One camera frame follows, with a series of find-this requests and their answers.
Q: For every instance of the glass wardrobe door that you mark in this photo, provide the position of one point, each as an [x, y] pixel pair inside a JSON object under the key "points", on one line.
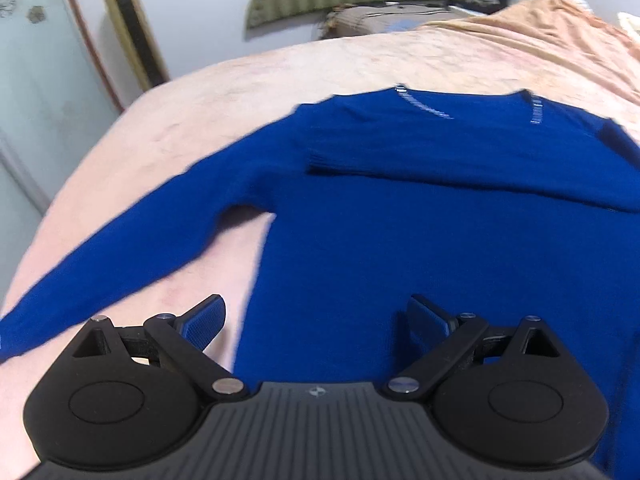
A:
{"points": [[54, 108]]}

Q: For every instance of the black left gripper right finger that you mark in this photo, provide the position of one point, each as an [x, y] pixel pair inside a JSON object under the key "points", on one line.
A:
{"points": [[509, 396]]}

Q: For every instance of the blue knit sweater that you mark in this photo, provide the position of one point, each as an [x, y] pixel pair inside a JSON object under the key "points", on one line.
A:
{"points": [[500, 205]]}

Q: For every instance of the dark patterned garment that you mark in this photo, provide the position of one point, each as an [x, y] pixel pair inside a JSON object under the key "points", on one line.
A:
{"points": [[480, 6]]}

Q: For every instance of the brown patterned pillow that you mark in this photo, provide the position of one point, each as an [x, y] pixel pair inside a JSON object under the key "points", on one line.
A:
{"points": [[353, 21]]}

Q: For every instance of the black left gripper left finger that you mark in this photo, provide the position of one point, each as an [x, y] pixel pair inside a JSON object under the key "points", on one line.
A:
{"points": [[125, 396]]}

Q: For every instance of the gold tower fan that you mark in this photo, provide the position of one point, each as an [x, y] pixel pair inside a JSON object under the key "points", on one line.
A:
{"points": [[135, 36]]}

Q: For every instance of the orange blanket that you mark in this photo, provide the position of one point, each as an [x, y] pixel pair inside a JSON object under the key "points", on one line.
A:
{"points": [[560, 32]]}

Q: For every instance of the pink floral bed sheet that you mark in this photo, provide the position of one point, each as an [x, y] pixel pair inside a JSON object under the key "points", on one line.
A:
{"points": [[174, 126]]}

